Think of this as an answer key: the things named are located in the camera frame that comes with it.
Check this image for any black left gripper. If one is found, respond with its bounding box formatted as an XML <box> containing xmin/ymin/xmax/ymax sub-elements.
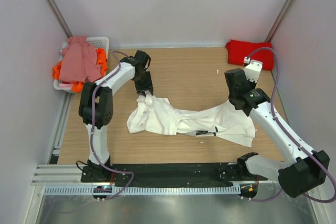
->
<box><xmin>134</xmin><ymin>70</ymin><xmax>154</xmax><ymax>97</ymax></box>

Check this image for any white printed t-shirt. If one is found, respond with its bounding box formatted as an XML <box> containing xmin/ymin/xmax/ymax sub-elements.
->
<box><xmin>127</xmin><ymin>94</ymin><xmax>256</xmax><ymax>147</ymax></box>

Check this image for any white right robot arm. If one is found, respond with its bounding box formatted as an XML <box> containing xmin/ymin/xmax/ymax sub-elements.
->
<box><xmin>224</xmin><ymin>69</ymin><xmax>330</xmax><ymax>198</ymax></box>

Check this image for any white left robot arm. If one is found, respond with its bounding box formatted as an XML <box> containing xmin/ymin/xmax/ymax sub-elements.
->
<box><xmin>79</xmin><ymin>50</ymin><xmax>153</xmax><ymax>183</ymax></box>

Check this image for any folded red t-shirt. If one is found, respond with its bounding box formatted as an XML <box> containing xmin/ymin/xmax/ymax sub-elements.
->
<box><xmin>226</xmin><ymin>39</ymin><xmax>275</xmax><ymax>71</ymax></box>

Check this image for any white plastic laundry basket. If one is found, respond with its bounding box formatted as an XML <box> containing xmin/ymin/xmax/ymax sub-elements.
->
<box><xmin>53</xmin><ymin>36</ymin><xmax>109</xmax><ymax>93</ymax></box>

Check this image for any orange t-shirt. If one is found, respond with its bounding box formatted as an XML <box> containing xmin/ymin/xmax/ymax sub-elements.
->
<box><xmin>52</xmin><ymin>48</ymin><xmax>108</xmax><ymax>93</ymax></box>

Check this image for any pink t-shirt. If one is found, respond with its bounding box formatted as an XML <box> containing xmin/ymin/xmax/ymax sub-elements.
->
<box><xmin>59</xmin><ymin>36</ymin><xmax>102</xmax><ymax>83</ymax></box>

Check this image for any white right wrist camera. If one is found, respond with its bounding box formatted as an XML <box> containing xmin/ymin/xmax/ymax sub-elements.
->
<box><xmin>244</xmin><ymin>57</ymin><xmax>263</xmax><ymax>83</ymax></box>

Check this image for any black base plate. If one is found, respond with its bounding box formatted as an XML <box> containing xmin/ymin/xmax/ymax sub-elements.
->
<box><xmin>81</xmin><ymin>163</ymin><xmax>267</xmax><ymax>188</ymax></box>

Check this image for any white slotted cable duct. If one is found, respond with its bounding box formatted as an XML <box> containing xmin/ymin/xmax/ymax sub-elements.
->
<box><xmin>44</xmin><ymin>184</ymin><xmax>240</xmax><ymax>196</ymax></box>

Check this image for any aluminium frame rail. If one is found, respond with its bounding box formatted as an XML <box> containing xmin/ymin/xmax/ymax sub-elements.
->
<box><xmin>33</xmin><ymin>164</ymin><xmax>264</xmax><ymax>185</ymax></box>

